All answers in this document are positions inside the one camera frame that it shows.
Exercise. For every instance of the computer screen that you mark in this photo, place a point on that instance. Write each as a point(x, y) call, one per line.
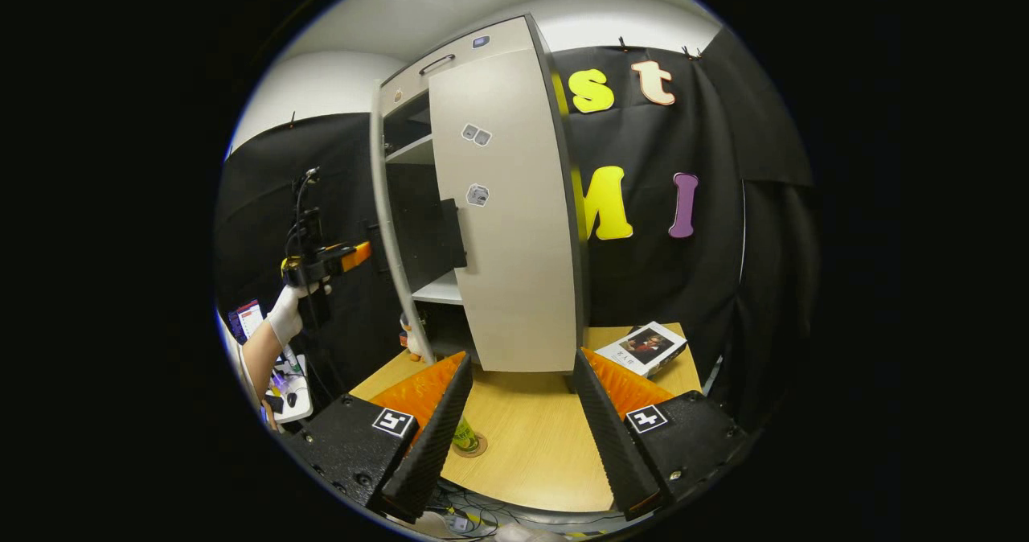
point(246, 321)

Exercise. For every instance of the white cabinet drawer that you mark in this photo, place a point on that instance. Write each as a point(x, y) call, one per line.
point(458, 59)

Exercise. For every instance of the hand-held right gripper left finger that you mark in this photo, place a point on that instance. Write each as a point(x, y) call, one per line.
point(434, 445)

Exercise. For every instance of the green label plastic bottle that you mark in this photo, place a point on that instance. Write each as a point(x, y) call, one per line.
point(465, 436)

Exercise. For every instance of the white cabinet door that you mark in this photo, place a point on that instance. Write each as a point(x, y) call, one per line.
point(514, 244)

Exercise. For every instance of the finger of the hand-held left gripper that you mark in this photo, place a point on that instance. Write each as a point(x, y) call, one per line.
point(342, 254)

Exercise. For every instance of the white and grey cabinet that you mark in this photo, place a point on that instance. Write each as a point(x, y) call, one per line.
point(426, 228)

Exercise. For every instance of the black backdrop cloth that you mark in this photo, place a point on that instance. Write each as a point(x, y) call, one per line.
point(667, 285)
point(265, 204)

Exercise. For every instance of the small orange white object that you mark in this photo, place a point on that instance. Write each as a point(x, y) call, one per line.
point(411, 341)

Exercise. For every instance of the white side desk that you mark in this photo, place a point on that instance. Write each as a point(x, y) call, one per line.
point(297, 401)

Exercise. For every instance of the white cabinet shelf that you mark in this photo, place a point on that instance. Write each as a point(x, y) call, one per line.
point(414, 152)
point(442, 291)

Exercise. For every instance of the round brown coaster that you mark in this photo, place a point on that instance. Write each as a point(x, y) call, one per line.
point(481, 448)

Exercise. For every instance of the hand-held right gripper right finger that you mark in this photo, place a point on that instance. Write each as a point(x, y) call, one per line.
point(611, 437)

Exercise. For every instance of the white book with portrait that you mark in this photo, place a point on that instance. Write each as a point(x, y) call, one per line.
point(643, 349)

